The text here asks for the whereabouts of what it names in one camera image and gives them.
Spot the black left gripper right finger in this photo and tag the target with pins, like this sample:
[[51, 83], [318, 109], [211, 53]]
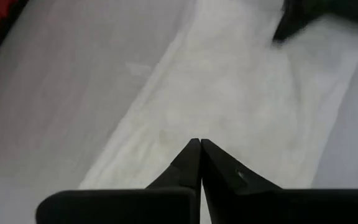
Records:
[[291, 208]]

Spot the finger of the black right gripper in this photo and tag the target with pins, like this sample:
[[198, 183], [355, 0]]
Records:
[[294, 21]]

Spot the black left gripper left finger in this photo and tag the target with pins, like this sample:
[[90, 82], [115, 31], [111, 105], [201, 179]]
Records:
[[120, 207]]

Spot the white lace garment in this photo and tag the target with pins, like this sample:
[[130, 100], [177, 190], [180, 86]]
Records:
[[228, 93]]

